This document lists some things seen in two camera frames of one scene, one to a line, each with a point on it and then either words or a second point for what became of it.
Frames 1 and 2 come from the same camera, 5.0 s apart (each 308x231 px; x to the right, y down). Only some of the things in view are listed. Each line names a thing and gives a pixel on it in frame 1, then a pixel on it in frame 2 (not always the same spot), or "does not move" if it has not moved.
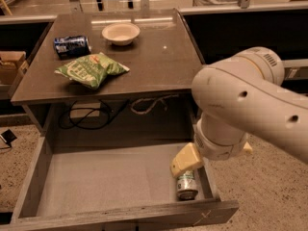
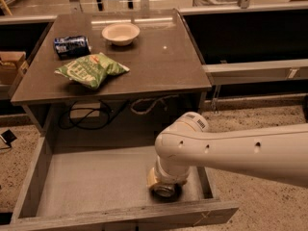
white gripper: x=220 y=148 to x=169 y=176
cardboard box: x=11 y=63 does not move
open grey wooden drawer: x=110 y=184 does not move
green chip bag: x=92 y=70 does not move
